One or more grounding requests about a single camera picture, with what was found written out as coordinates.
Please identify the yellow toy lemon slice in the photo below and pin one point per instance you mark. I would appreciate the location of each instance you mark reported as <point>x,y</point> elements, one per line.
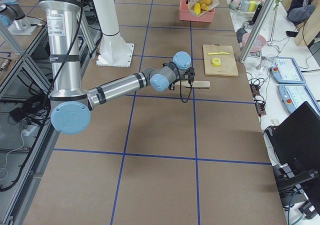
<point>216,62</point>

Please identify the beige hand brush black bristles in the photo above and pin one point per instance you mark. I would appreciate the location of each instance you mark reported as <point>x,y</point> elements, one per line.
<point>195,84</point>

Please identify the dark grey cloth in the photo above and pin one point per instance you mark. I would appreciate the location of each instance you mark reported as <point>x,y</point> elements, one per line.
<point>241,31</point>

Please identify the beige plastic dustpan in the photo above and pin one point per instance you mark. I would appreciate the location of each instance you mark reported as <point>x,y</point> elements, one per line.
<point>191,3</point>

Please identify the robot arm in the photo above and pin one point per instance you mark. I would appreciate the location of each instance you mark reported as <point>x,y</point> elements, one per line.
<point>71,104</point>
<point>11,13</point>

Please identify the teach pendant tablet near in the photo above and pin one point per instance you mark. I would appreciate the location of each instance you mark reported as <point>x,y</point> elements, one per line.
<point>294,95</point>

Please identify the aluminium frame post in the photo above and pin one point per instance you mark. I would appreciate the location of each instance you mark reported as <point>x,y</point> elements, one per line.
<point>267,7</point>

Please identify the black laptop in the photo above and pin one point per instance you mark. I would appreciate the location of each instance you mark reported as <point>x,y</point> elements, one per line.
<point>296,141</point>

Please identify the wooden cutting board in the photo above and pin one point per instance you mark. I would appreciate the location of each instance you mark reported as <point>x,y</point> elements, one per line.
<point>228,65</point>

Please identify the teach pendant tablet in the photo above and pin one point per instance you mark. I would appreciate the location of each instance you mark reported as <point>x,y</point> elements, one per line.
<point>294,95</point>
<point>285,70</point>

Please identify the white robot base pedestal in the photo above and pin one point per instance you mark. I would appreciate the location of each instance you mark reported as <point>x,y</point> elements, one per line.
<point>113,50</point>

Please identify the yellow plastic knife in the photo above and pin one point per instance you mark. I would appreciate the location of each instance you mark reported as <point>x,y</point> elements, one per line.
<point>218,53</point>

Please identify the metal reacher grabber tool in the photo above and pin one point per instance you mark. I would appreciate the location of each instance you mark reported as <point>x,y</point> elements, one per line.
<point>270,42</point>

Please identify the teach pendant tablet far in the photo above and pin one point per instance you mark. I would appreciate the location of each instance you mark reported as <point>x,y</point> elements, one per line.
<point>285,70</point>

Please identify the pink bowl with ice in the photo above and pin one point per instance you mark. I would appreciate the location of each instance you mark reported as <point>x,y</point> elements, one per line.
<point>258,44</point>

